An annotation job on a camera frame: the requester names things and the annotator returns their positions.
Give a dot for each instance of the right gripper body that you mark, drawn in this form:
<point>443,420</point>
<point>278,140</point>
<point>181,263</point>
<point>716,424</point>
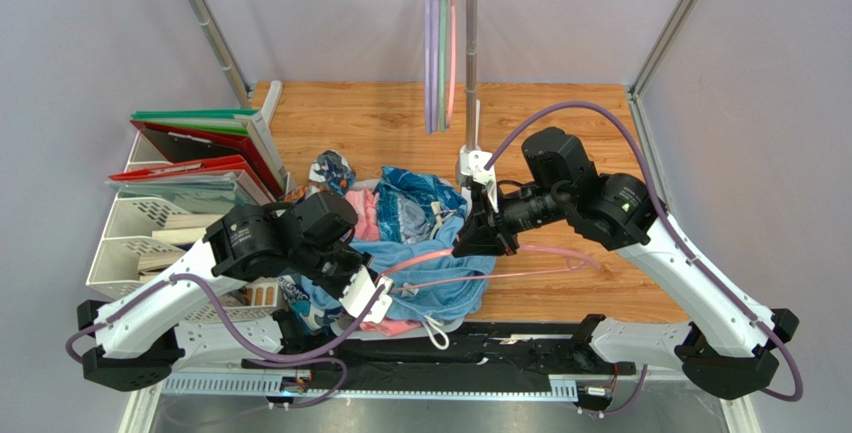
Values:
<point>490,220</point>

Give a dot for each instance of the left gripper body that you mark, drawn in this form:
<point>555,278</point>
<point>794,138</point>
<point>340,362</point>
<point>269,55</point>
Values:
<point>332,268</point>

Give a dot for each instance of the light blue shorts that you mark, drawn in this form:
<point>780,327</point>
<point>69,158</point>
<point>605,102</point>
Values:
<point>443,303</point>

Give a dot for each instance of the pink hanger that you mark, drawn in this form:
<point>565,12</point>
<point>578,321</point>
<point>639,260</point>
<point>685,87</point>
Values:
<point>451,37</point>
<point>574,261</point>

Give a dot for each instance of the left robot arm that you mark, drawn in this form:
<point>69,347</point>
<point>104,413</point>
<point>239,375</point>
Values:
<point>177,320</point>

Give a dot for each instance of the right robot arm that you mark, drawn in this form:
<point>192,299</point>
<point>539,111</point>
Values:
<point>726,347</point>

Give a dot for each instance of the colorful patterned shorts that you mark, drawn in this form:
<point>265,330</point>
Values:
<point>314,309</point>

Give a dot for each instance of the dark blue patterned shorts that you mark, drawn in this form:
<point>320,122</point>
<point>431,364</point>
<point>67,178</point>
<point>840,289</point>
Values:
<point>412,207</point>

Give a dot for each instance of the purple hanger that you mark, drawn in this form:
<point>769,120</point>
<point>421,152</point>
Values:
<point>434,10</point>
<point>429,94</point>

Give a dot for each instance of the white laundry basket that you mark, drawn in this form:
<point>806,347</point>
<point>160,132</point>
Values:
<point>400,328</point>

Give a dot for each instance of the pink garment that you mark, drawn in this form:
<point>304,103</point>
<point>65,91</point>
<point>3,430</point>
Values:
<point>365,202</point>

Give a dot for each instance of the red folder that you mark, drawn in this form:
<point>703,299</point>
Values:
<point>177,144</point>

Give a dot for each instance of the white file organizer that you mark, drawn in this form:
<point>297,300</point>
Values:
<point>161,208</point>

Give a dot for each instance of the green folder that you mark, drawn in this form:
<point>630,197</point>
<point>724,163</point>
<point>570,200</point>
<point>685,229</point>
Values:
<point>231,121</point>

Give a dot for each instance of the metal clothes rack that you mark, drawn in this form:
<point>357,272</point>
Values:
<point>241,88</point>

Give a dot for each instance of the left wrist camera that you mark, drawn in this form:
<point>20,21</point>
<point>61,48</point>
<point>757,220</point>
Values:
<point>367,296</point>

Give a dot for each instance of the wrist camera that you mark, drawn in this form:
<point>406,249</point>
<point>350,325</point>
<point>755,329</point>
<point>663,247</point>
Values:
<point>367,296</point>
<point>472,173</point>

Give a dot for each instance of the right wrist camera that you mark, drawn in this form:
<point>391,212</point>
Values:
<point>472,173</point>

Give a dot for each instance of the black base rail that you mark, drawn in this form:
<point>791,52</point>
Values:
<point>485,361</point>

